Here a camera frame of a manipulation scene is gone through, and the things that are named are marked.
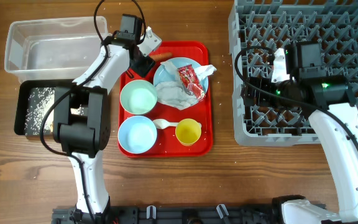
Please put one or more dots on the white rice pile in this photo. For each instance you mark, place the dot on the white rice pile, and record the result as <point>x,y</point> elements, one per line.
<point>39,102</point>

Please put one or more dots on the green bowl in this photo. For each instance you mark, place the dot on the green bowl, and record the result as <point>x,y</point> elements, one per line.
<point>138,97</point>

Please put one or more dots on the black waste tray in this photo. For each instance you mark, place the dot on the black waste tray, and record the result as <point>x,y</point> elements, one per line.
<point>22,102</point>

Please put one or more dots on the grey dishwasher rack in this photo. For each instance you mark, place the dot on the grey dishwasher rack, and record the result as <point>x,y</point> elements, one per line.
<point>256,26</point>

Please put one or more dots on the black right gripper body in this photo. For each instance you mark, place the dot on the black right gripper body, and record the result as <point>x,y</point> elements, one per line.
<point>252,90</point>

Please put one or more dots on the red plastic tray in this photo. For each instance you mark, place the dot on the red plastic tray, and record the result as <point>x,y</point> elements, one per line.
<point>167,145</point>

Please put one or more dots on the red snack wrapper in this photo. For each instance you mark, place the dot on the red snack wrapper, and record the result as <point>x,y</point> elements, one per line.
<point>190,81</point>

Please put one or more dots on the light blue bowl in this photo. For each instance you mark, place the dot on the light blue bowl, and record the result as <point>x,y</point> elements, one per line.
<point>137,134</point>

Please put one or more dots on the light blue plate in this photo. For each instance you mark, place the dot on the light blue plate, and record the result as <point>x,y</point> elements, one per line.
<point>170,91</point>

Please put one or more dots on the yellow plastic cup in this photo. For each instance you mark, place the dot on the yellow plastic cup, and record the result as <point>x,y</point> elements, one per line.
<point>188,131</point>

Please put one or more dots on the clear plastic bin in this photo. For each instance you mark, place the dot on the clear plastic bin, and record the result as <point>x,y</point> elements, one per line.
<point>48,49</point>

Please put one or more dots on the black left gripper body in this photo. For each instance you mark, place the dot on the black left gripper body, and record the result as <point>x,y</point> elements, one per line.
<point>143,64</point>

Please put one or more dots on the white napkin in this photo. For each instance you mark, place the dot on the white napkin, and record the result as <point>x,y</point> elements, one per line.
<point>201,72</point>

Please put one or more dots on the orange carrot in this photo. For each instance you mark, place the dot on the orange carrot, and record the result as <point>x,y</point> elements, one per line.
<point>161,57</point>

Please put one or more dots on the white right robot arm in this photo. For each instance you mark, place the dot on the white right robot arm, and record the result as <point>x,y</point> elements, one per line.
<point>330,107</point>

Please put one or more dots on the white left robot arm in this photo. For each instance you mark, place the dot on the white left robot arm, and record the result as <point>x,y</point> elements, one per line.
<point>81,117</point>

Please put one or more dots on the white plastic spoon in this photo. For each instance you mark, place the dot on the white plastic spoon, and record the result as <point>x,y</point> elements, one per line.
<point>163,123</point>

